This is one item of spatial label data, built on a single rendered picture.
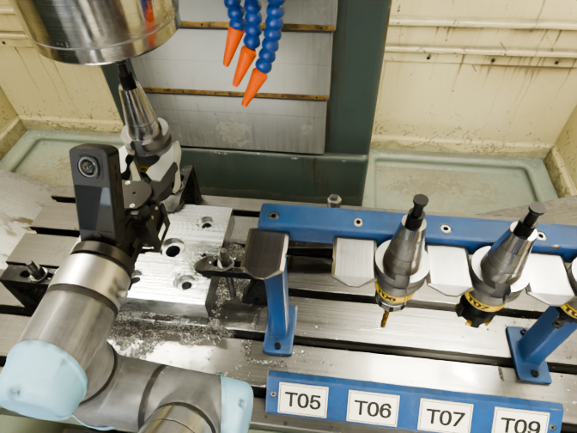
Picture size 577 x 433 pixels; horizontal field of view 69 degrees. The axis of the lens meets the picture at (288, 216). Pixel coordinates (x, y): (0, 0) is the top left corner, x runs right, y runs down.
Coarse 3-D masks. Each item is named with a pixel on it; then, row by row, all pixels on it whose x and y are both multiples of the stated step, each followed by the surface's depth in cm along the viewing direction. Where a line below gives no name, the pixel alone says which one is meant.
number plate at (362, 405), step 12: (360, 396) 65; (372, 396) 65; (384, 396) 65; (396, 396) 65; (348, 408) 66; (360, 408) 66; (372, 408) 66; (384, 408) 65; (396, 408) 65; (348, 420) 66; (360, 420) 66; (372, 420) 66; (384, 420) 66; (396, 420) 65
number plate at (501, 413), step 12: (504, 408) 63; (504, 420) 63; (516, 420) 63; (528, 420) 63; (540, 420) 63; (492, 432) 64; (504, 432) 64; (516, 432) 64; (528, 432) 63; (540, 432) 63
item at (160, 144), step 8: (160, 120) 58; (168, 128) 57; (128, 136) 56; (160, 136) 55; (168, 136) 57; (128, 144) 55; (136, 144) 55; (144, 144) 54; (152, 144) 55; (160, 144) 55; (168, 144) 57; (128, 152) 56; (136, 152) 56; (144, 152) 56; (152, 152) 56; (160, 152) 56
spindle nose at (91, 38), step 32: (32, 0) 37; (64, 0) 36; (96, 0) 37; (128, 0) 38; (160, 0) 41; (32, 32) 40; (64, 32) 38; (96, 32) 39; (128, 32) 40; (160, 32) 42; (96, 64) 41
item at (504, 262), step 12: (504, 240) 44; (516, 240) 43; (528, 240) 42; (492, 252) 46; (504, 252) 44; (516, 252) 43; (528, 252) 44; (480, 264) 48; (492, 264) 46; (504, 264) 45; (516, 264) 44; (492, 276) 47; (504, 276) 46; (516, 276) 46
